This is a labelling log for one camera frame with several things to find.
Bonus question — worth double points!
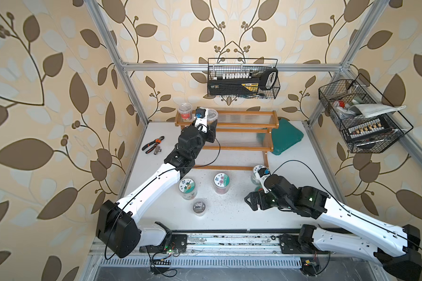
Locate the flower label seed jar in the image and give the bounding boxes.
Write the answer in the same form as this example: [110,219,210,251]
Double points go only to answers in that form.
[213,173,230,194]

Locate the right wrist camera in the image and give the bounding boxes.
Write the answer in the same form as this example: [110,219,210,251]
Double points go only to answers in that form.
[255,166,271,193]

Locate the back black wire basket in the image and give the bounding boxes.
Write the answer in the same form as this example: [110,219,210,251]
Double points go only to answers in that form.
[207,57,280,100]

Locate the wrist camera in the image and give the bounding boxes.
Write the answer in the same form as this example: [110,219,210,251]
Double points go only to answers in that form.
[194,108,207,133]
[255,166,271,193]

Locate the orange black pliers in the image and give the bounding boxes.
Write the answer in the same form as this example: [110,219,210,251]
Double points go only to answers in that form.
[141,136,165,154]

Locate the black yellow tool in basket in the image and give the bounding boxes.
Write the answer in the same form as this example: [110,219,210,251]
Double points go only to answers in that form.
[207,68,280,98]

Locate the grass label seed jar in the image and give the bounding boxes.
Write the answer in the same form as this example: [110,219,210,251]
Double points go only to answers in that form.
[251,165,270,186]

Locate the paint tube set box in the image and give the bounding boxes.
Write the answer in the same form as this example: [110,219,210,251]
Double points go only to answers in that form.
[346,118,392,141]

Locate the clear seed jar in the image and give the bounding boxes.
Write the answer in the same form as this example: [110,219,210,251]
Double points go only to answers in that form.
[206,108,218,125]
[178,103,193,121]
[192,200,207,217]

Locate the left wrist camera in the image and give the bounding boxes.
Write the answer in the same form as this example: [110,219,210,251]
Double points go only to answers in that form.
[194,108,207,133]

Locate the black wire basket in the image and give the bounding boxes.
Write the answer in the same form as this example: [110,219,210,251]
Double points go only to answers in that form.
[318,74,414,153]
[207,57,280,100]

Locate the carrot label seed jar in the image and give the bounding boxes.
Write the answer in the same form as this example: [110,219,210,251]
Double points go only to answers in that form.
[179,178,197,200]

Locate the white paper in basket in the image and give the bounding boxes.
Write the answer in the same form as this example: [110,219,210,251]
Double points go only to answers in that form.
[348,104,406,118]

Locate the right black wire basket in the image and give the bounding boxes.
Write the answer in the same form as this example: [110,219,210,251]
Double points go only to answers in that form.
[318,74,414,153]

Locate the wooden two-tier shelf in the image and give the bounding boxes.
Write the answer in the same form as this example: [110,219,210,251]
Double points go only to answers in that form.
[195,110,279,170]

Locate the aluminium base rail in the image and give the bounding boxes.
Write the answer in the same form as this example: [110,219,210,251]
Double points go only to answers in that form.
[87,229,382,259]

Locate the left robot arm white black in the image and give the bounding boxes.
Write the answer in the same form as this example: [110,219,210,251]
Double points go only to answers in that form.
[96,121,218,258]

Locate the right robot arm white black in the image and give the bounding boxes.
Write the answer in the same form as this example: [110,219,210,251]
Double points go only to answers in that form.
[245,166,422,281]

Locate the green plastic tool case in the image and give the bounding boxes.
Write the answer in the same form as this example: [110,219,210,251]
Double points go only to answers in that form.
[271,119,304,156]

